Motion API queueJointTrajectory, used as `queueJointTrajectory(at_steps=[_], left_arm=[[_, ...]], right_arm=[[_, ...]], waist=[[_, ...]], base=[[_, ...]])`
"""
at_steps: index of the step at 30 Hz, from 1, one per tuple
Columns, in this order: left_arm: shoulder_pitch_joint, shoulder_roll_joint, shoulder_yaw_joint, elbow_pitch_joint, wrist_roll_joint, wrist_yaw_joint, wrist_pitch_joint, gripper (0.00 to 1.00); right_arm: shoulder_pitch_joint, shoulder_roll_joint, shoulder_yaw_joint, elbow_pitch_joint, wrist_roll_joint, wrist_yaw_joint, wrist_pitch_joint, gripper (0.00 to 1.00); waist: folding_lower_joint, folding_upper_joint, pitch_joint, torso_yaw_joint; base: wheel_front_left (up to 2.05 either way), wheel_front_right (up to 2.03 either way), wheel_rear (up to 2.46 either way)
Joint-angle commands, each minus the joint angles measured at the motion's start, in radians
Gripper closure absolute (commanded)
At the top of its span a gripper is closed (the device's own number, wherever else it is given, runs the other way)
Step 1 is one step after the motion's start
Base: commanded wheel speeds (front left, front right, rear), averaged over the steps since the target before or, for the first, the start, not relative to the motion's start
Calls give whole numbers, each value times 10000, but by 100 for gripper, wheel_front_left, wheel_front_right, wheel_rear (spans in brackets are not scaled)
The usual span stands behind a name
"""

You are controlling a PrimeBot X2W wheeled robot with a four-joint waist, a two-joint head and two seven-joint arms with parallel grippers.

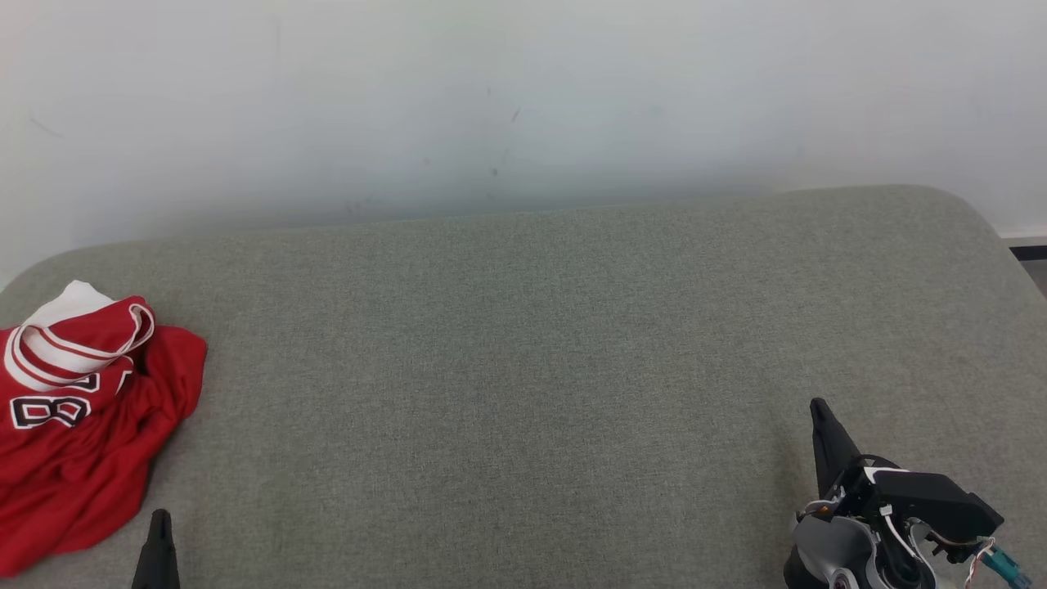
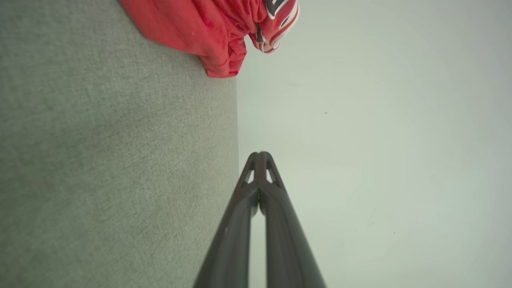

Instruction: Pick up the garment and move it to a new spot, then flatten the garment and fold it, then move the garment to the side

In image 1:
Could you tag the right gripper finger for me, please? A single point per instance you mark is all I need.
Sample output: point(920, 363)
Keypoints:
point(830, 450)

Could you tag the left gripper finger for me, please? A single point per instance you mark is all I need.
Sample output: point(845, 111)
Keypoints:
point(155, 560)

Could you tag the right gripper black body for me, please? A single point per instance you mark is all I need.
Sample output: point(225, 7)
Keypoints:
point(857, 491)

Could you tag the red shorts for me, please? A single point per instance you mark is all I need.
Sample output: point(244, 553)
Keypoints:
point(82, 483)

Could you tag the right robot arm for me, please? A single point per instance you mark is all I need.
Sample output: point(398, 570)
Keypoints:
point(826, 548)

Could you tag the grey fabric sofa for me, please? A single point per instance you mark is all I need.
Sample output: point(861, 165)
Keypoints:
point(523, 368)

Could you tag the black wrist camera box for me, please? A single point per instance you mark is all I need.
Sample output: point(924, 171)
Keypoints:
point(932, 499)

